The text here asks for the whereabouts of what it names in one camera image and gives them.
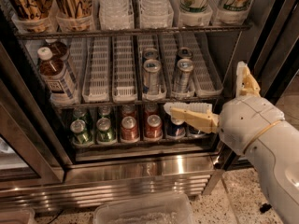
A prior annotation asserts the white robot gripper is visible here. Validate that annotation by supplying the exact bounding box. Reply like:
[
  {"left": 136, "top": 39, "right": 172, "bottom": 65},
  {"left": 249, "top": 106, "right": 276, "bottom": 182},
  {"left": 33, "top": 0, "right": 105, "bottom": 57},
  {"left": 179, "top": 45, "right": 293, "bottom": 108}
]
[{"left": 164, "top": 62, "right": 284, "bottom": 155}]

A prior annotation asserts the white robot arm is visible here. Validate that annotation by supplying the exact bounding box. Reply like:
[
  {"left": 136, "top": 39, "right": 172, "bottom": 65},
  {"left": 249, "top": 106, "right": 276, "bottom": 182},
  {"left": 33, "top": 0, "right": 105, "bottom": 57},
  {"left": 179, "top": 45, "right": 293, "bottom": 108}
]
[{"left": 164, "top": 62, "right": 299, "bottom": 224}]

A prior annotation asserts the white empty shelf tray right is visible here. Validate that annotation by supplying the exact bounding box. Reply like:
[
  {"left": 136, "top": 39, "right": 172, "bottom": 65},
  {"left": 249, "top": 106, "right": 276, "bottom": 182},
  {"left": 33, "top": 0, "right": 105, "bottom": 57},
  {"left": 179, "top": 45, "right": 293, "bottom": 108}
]
[{"left": 181, "top": 32, "right": 223, "bottom": 98}]

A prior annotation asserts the white empty shelf tray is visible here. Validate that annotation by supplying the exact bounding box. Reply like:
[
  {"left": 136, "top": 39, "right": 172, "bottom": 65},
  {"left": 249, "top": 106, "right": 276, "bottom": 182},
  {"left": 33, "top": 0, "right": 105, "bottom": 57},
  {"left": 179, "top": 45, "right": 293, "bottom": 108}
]
[
  {"left": 181, "top": 32, "right": 223, "bottom": 98},
  {"left": 82, "top": 36, "right": 110, "bottom": 103},
  {"left": 112, "top": 36, "right": 137, "bottom": 103}
]

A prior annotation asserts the blue soda can front right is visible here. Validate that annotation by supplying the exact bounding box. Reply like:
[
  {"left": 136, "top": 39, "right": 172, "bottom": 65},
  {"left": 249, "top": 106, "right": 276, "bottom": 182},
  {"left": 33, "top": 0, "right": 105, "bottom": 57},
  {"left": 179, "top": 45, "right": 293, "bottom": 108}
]
[{"left": 189, "top": 126, "right": 205, "bottom": 137}]

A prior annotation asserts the blue soda can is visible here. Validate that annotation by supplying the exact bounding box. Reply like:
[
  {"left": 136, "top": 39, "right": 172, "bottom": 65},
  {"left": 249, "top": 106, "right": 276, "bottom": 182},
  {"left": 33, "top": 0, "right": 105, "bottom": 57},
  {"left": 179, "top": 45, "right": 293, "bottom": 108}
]
[
  {"left": 189, "top": 126, "right": 205, "bottom": 137},
  {"left": 166, "top": 118, "right": 185, "bottom": 139}
]

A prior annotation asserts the silver slim can right front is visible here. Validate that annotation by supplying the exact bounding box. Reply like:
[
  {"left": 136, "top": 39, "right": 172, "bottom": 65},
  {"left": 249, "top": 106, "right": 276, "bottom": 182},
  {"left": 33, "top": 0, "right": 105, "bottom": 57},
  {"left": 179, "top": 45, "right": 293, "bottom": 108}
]
[{"left": 172, "top": 59, "right": 194, "bottom": 93}]

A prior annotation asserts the silver slim can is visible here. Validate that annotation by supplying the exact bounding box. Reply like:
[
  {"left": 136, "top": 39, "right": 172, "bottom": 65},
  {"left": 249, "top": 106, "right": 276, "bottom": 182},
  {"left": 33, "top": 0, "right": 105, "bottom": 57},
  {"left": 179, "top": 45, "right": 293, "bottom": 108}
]
[
  {"left": 176, "top": 47, "right": 192, "bottom": 61},
  {"left": 172, "top": 59, "right": 194, "bottom": 93},
  {"left": 143, "top": 59, "right": 162, "bottom": 95},
  {"left": 142, "top": 48, "right": 158, "bottom": 63}
]

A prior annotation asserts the blue soda can front left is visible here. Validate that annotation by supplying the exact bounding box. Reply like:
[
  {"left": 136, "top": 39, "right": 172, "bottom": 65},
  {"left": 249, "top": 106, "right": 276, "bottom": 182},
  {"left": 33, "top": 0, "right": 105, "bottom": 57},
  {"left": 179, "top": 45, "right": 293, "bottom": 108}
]
[{"left": 166, "top": 118, "right": 185, "bottom": 139}]

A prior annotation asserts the silver slim can right rear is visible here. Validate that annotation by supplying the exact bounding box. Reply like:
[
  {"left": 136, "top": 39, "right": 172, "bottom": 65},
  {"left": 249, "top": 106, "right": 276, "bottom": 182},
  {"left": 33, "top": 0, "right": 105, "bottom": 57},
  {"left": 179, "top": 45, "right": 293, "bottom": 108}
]
[{"left": 176, "top": 47, "right": 192, "bottom": 61}]

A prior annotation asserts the red soda can front right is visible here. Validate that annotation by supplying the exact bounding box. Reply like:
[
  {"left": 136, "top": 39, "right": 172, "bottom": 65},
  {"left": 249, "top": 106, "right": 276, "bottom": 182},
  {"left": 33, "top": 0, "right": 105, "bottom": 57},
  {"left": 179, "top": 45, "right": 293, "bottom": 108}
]
[{"left": 145, "top": 115, "right": 163, "bottom": 139}]

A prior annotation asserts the red soda can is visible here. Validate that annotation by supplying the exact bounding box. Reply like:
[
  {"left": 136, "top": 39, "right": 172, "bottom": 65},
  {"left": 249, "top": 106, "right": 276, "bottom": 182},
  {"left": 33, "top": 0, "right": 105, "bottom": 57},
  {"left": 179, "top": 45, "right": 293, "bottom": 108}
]
[
  {"left": 145, "top": 115, "right": 163, "bottom": 139},
  {"left": 121, "top": 116, "right": 139, "bottom": 141}
]

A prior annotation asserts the silver slim can left front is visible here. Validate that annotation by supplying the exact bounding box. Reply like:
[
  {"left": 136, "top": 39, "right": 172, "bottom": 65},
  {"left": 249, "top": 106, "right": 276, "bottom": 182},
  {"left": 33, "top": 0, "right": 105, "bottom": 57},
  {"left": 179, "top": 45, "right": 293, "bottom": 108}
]
[{"left": 143, "top": 59, "right": 162, "bottom": 95}]

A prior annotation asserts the silver slim can left rear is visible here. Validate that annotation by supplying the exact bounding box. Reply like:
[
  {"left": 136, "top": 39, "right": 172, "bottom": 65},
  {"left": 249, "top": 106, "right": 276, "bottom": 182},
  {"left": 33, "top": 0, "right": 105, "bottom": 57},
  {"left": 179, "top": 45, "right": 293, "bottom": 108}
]
[{"left": 142, "top": 48, "right": 158, "bottom": 63}]

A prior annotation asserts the red soda can front left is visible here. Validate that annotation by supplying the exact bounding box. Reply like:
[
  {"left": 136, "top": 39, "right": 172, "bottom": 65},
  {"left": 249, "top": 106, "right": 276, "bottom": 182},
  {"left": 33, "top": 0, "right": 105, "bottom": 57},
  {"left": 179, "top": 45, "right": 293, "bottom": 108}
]
[{"left": 121, "top": 116, "right": 139, "bottom": 141}]

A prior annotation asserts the white empty shelf tray middle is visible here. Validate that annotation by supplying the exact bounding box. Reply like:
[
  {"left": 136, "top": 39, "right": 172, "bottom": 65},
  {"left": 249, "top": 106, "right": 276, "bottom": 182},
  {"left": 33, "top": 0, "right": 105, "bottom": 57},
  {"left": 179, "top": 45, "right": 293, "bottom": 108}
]
[{"left": 112, "top": 36, "right": 137, "bottom": 103}]

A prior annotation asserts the green soda can front right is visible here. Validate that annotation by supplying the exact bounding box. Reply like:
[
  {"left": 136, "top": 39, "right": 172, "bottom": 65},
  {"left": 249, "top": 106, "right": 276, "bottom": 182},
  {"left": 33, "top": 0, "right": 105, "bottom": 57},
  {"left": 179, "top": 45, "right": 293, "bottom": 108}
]
[{"left": 96, "top": 118, "right": 115, "bottom": 143}]

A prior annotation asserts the green soda can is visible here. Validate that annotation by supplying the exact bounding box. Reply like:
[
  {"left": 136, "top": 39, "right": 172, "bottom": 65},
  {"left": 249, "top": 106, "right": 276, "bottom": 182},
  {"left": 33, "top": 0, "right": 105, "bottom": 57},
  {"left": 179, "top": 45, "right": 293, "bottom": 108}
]
[
  {"left": 70, "top": 119, "right": 93, "bottom": 145},
  {"left": 96, "top": 118, "right": 115, "bottom": 143}
]

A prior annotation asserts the white empty shelf tray left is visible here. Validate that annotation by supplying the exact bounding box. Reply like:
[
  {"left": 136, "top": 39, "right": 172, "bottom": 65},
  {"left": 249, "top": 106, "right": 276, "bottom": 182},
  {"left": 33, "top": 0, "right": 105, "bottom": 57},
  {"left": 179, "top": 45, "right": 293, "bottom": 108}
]
[{"left": 82, "top": 36, "right": 110, "bottom": 103}]

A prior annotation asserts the stainless steel fridge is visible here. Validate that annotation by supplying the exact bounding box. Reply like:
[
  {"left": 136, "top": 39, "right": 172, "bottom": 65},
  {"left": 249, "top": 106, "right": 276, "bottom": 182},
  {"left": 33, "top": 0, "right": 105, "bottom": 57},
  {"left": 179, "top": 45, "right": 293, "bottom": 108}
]
[{"left": 0, "top": 0, "right": 298, "bottom": 212}]

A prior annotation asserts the green soda can front left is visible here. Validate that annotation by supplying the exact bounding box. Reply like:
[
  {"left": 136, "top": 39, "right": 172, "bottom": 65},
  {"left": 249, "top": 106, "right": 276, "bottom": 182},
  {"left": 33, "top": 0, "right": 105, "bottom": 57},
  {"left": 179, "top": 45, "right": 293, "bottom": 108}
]
[{"left": 70, "top": 119, "right": 93, "bottom": 145}]

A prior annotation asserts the brown patterned can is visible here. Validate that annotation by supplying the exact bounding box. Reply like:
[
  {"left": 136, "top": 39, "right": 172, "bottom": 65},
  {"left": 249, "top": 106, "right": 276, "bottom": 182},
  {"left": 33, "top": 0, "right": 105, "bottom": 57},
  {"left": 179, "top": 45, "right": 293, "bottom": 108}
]
[
  {"left": 50, "top": 0, "right": 93, "bottom": 20},
  {"left": 9, "top": 0, "right": 53, "bottom": 21}
]

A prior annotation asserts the brown patterned can far left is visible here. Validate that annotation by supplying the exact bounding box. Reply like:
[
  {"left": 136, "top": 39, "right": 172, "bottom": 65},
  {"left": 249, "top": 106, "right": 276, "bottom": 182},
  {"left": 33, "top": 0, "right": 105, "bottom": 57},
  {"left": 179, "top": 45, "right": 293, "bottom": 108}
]
[{"left": 9, "top": 0, "right": 53, "bottom": 21}]

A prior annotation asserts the clear water bottle right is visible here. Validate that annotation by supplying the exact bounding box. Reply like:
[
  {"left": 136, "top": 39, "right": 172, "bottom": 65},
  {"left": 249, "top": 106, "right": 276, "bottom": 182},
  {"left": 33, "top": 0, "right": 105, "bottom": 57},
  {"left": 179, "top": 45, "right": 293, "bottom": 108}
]
[{"left": 141, "top": 0, "right": 172, "bottom": 28}]

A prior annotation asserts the clear water bottle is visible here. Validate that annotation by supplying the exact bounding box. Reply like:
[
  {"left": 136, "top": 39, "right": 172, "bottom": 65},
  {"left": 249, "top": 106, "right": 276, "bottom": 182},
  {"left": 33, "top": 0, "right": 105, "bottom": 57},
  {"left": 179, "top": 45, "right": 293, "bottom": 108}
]
[
  {"left": 99, "top": 0, "right": 132, "bottom": 30},
  {"left": 141, "top": 0, "right": 172, "bottom": 28}
]

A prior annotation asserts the black tripod leg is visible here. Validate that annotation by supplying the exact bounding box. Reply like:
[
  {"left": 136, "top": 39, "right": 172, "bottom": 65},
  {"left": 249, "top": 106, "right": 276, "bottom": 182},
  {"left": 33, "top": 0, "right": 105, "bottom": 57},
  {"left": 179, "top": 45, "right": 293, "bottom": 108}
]
[{"left": 260, "top": 203, "right": 272, "bottom": 214}]

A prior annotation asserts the clear plastic bin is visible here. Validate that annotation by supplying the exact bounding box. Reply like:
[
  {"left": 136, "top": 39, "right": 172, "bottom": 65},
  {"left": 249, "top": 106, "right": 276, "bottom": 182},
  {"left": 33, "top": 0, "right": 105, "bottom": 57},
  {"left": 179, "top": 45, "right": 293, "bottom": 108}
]
[{"left": 93, "top": 192, "right": 195, "bottom": 224}]

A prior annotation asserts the clear water bottle left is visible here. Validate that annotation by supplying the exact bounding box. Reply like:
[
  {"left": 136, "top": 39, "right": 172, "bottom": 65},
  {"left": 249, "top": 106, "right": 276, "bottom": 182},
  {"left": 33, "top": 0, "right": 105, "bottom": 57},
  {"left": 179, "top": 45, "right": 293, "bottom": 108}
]
[{"left": 99, "top": 0, "right": 132, "bottom": 30}]

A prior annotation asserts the brown tea bottle rear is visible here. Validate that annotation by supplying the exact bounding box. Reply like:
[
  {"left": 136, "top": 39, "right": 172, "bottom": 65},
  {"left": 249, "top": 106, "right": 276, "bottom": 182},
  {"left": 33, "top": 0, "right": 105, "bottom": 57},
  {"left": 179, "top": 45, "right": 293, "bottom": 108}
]
[{"left": 45, "top": 39, "right": 78, "bottom": 79}]

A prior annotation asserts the brown tea bottle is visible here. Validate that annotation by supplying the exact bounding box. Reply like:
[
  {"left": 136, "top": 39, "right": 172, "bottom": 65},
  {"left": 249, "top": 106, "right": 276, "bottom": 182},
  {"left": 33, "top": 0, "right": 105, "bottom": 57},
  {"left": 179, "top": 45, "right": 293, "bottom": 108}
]
[
  {"left": 45, "top": 39, "right": 78, "bottom": 79},
  {"left": 37, "top": 47, "right": 76, "bottom": 101}
]

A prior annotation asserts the brown tea bottle front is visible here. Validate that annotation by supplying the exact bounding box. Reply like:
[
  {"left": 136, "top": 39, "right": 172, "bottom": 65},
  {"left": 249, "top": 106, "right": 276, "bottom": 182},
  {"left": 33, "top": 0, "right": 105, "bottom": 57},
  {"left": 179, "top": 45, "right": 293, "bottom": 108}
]
[{"left": 37, "top": 47, "right": 76, "bottom": 101}]

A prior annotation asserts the clear plastic bin corner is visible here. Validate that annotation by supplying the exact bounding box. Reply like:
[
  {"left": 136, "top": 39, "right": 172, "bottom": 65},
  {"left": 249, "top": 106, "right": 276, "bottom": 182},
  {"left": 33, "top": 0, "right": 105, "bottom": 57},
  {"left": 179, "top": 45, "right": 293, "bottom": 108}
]
[{"left": 0, "top": 209, "right": 36, "bottom": 224}]

